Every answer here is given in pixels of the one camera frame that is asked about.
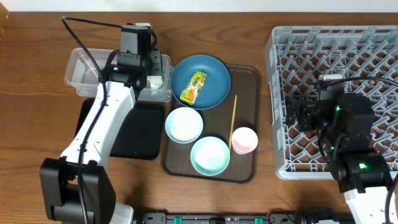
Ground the white tissue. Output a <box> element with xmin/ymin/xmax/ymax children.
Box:
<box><xmin>147</xmin><ymin>76</ymin><xmax>164</xmax><ymax>90</ymax></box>

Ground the green orange snack wrapper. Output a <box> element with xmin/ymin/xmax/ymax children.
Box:
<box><xmin>180</xmin><ymin>71</ymin><xmax>207</xmax><ymax>105</ymax></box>

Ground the dark blue plate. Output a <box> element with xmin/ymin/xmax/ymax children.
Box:
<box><xmin>170</xmin><ymin>55</ymin><xmax>231</xmax><ymax>110</ymax></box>

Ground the pink white cup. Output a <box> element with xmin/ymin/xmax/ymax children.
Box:
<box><xmin>231</xmin><ymin>127</ymin><xmax>258</xmax><ymax>155</ymax></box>

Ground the light blue bowl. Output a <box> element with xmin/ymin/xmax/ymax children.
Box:
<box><xmin>165</xmin><ymin>107</ymin><xmax>204</xmax><ymax>144</ymax></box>

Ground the mint green bowl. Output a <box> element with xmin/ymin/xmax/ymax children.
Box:
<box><xmin>190</xmin><ymin>136</ymin><xmax>231</xmax><ymax>176</ymax></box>

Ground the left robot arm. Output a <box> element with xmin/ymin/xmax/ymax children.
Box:
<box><xmin>40</xmin><ymin>23</ymin><xmax>162</xmax><ymax>223</ymax></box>

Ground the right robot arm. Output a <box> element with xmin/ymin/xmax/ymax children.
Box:
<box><xmin>285</xmin><ymin>74</ymin><xmax>397</xmax><ymax>223</ymax></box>

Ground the grey dishwasher rack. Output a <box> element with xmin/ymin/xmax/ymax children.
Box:
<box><xmin>265</xmin><ymin>26</ymin><xmax>397</xmax><ymax>180</ymax></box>

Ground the clear plastic bin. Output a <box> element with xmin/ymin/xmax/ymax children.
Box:
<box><xmin>64</xmin><ymin>48</ymin><xmax>174</xmax><ymax>102</ymax></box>

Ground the black plastic tray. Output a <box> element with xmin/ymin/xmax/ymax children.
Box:
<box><xmin>73</xmin><ymin>98</ymin><xmax>165</xmax><ymax>161</ymax></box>

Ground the wooden chopstick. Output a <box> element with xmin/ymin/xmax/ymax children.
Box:
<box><xmin>228</xmin><ymin>95</ymin><xmax>238</xmax><ymax>152</ymax></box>

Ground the brown serving tray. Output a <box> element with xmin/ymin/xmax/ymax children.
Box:
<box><xmin>162</xmin><ymin>65</ymin><xmax>261</xmax><ymax>184</ymax></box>

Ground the left black cable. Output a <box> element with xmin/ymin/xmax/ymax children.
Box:
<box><xmin>60</xmin><ymin>16</ymin><xmax>125</xmax><ymax>224</ymax></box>

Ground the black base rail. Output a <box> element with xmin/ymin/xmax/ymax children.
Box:
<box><xmin>132</xmin><ymin>213</ymin><xmax>355</xmax><ymax>224</ymax></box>

